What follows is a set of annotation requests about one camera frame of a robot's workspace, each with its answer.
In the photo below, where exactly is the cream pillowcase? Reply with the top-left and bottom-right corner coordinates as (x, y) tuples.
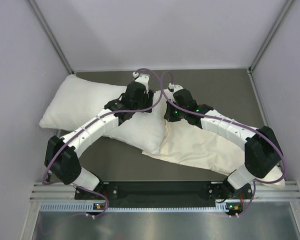
(143, 119), (285, 189)

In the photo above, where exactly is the white pillow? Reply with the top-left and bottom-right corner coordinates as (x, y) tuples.
(39, 75), (166, 155)

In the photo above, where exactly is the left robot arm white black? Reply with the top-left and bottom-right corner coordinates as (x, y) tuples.
(44, 80), (154, 199)

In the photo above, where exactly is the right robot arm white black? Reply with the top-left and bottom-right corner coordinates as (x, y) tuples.
(164, 84), (283, 200)

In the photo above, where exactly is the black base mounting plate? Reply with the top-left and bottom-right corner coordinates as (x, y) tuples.
(96, 181), (252, 207)

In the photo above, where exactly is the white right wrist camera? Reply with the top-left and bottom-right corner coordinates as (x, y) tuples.
(167, 83), (183, 93)

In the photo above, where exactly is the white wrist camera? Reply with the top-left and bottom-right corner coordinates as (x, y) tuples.
(132, 71), (150, 90)
(167, 83), (183, 93)

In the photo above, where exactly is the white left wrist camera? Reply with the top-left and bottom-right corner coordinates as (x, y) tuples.
(132, 71), (150, 90)

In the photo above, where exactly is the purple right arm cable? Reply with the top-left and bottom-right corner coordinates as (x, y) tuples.
(162, 71), (287, 217)

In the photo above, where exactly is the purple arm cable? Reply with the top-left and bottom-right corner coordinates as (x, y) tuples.
(41, 67), (166, 218)
(162, 71), (287, 217)

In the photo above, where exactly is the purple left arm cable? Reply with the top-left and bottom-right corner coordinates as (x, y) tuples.
(41, 67), (166, 218)

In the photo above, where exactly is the left aluminium corner post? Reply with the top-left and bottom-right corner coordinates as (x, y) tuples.
(25, 0), (75, 74)

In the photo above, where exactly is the aluminium corner post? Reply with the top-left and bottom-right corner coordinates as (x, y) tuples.
(247, 0), (296, 75)
(25, 0), (75, 74)

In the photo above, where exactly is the aluminium frame rail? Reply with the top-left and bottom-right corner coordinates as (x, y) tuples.
(30, 181), (300, 202)

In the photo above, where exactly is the grey slotted cable duct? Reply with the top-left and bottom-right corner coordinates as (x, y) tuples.
(39, 201), (243, 213)

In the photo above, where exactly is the right aluminium corner post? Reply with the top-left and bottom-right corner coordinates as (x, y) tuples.
(247, 0), (296, 75)

